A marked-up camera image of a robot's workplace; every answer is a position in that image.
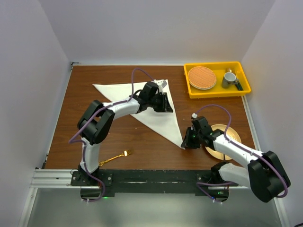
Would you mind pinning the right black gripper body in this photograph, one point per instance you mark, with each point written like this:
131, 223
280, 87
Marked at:
192, 140

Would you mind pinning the dark green utensil in tray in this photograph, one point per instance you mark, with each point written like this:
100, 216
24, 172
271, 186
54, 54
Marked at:
239, 86

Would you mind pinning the orange patterned plate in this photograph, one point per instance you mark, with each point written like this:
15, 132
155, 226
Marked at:
202, 78

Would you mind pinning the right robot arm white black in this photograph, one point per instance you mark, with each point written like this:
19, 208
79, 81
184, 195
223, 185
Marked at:
262, 172

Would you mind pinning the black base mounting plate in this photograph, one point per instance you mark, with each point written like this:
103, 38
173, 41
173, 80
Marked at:
107, 183

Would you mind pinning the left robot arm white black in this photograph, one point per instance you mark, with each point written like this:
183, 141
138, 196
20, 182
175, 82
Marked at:
94, 125

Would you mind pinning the grey white mug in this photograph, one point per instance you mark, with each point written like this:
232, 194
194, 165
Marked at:
229, 79

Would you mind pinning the white cloth napkin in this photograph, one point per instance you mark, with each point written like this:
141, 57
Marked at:
165, 124

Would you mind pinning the gold fork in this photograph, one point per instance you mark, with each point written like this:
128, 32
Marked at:
124, 154

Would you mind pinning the yellow plastic tray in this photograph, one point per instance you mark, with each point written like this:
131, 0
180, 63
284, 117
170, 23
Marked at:
219, 68

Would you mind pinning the cream yellow plate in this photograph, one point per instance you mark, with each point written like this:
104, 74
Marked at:
231, 133

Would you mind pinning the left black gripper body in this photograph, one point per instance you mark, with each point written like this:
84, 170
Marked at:
159, 102

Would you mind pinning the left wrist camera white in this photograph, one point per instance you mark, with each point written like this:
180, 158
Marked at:
161, 85

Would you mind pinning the aluminium frame rail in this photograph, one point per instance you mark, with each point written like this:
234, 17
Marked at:
51, 178

